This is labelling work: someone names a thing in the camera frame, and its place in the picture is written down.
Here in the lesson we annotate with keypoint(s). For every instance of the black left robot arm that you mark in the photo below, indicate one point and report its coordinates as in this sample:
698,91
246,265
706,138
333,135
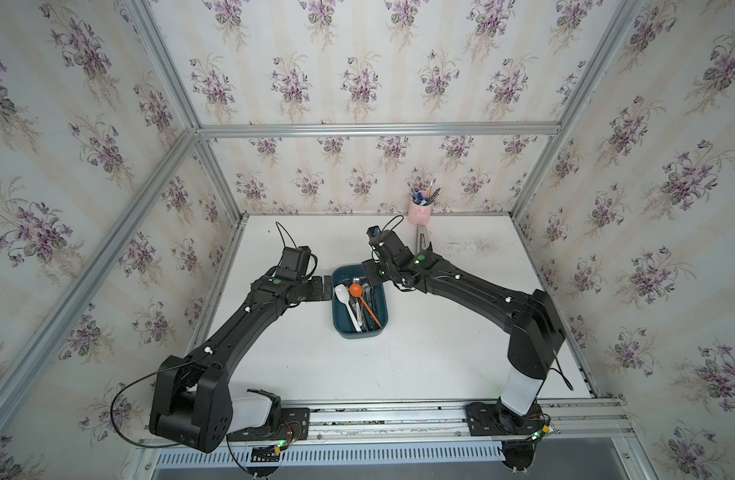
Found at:
192,404

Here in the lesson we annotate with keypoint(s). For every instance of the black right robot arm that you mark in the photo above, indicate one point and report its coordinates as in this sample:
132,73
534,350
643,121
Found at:
531,319

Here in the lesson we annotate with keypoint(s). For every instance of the white slotted cable duct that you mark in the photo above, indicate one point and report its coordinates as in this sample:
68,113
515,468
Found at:
303,455

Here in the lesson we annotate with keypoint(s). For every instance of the teal plastic storage box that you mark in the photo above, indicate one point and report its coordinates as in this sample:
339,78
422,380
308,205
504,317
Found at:
366,313

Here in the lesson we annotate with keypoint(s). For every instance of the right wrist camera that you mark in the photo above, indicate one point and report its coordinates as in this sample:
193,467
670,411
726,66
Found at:
386,244

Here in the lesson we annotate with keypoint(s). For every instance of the large silver spoon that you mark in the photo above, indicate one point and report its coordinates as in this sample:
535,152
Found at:
367,297

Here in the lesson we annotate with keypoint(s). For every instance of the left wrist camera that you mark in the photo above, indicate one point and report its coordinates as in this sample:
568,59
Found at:
294,264

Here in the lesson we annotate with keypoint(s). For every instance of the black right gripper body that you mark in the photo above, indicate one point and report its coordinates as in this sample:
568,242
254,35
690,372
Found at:
375,272

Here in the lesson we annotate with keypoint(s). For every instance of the small silver spoon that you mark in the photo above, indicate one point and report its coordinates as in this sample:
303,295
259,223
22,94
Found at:
357,305

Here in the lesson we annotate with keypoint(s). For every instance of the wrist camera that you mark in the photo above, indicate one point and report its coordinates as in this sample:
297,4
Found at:
294,264
386,244

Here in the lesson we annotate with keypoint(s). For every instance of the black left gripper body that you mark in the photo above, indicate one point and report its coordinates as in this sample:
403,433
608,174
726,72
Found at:
312,289

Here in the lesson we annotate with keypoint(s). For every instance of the orange plastic spoon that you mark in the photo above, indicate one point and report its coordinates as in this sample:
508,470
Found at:
355,290

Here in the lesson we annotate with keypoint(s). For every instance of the pink pen holder cup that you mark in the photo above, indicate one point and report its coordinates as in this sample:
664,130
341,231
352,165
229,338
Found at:
419,214

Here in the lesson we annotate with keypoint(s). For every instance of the pens in cup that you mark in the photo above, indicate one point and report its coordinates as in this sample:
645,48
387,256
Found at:
424,197

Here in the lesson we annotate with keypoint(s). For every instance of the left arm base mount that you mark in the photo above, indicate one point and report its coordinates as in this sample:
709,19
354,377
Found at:
285,423

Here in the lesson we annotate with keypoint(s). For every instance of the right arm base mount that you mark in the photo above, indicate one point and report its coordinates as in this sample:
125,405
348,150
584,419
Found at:
495,419

